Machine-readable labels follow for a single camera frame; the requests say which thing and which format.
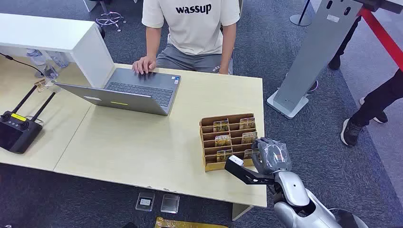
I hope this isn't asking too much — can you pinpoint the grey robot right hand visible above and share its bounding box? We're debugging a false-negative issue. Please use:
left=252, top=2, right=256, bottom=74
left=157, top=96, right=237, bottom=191
left=251, top=137, right=292, bottom=176

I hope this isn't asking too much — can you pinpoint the person's right hand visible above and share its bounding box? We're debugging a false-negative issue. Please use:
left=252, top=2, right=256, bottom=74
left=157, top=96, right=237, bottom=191
left=132, top=56, right=157, bottom=76

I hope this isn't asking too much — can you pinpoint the seated person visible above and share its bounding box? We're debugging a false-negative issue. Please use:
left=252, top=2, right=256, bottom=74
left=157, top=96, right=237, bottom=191
left=132, top=0, right=241, bottom=76

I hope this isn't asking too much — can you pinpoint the cardboard card holder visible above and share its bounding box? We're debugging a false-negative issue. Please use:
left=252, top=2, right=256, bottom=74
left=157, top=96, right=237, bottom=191
left=199, top=113, right=262, bottom=172

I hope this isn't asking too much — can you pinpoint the standing person in black trousers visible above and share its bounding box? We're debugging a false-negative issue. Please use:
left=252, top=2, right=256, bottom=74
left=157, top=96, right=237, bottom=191
left=340, top=68, right=403, bottom=147

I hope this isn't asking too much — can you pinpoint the person by the kiosk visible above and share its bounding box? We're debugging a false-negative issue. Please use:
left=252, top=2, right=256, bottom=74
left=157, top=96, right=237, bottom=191
left=328, top=16, right=363, bottom=71

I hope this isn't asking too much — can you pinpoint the grey laptop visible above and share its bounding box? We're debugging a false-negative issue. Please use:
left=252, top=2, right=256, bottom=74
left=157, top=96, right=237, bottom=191
left=54, top=67, right=182, bottom=116

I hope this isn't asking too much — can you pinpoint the wooden desk leg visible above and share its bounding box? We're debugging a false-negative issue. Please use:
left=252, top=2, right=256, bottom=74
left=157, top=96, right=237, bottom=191
left=232, top=203, right=254, bottom=221

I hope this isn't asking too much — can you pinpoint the chrome chair base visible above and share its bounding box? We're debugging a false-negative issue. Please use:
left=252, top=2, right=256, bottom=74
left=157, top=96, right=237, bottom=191
left=95, top=0, right=127, bottom=32

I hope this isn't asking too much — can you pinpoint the white furniture corner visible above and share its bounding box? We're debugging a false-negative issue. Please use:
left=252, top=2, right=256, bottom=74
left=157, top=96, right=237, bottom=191
left=83, top=0, right=99, bottom=12

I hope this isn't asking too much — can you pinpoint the clear water bottle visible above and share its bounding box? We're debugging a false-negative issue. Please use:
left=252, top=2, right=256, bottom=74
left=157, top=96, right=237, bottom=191
left=48, top=51, right=70, bottom=68
left=27, top=48, right=59, bottom=80

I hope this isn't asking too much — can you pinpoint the grey kiosk stand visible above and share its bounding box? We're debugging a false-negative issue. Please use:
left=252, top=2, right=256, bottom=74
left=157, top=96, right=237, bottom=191
left=267, top=0, right=364, bottom=120

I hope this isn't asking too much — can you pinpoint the white desk shelf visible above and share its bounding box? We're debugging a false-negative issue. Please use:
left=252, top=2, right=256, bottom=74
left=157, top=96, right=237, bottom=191
left=0, top=13, right=115, bottom=89

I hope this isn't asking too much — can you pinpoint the floor socket box closed lid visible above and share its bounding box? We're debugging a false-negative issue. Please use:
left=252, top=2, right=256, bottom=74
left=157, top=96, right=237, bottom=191
left=160, top=193, right=181, bottom=215

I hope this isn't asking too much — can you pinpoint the gold foil sheet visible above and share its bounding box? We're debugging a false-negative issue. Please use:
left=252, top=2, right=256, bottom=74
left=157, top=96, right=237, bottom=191
left=154, top=216, right=230, bottom=228

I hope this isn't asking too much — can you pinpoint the floor socket box with outlet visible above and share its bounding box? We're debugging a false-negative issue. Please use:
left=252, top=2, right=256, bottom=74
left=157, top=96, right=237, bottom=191
left=135, top=192, right=156, bottom=212

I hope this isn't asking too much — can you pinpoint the black remote controller with antennas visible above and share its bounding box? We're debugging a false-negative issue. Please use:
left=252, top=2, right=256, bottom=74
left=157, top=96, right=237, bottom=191
left=0, top=85, right=57, bottom=155

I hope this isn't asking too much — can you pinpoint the red barrier belt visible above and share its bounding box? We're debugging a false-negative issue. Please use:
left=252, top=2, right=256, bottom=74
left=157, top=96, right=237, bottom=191
left=359, top=8, right=403, bottom=72

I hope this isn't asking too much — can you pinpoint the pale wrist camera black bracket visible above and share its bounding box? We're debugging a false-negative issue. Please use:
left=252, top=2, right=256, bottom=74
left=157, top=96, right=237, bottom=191
left=224, top=155, right=275, bottom=186

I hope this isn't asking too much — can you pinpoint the stanchion post with round base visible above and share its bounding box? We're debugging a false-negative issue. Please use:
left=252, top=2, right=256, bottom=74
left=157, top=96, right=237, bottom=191
left=289, top=0, right=313, bottom=27

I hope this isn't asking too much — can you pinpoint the black cable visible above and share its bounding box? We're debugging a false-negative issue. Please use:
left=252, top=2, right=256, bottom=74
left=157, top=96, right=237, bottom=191
left=0, top=53, right=45, bottom=77

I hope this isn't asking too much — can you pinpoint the black barrier post head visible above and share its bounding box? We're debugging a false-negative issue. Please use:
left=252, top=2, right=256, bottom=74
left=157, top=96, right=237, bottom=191
left=352, top=0, right=403, bottom=15

